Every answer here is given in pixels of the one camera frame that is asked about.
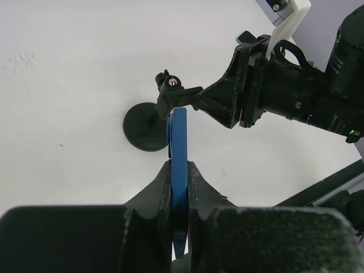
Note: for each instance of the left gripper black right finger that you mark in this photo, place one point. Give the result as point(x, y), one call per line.
point(227, 238)

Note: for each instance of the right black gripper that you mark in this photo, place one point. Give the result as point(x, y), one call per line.
point(237, 92)

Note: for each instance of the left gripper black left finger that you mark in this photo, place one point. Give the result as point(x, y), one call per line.
point(132, 237)

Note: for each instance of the black smartphone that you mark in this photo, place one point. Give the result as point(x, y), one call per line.
point(178, 155)

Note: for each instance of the black round-base phone stand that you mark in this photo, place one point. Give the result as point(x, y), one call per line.
point(145, 124)

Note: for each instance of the black folding phone stand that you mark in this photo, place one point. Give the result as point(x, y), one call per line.
point(246, 37)

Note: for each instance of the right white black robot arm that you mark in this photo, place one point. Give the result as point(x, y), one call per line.
point(288, 85)

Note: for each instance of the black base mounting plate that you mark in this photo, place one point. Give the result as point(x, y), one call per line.
point(325, 186)

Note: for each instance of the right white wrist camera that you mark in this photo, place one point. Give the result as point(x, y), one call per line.
point(294, 12)

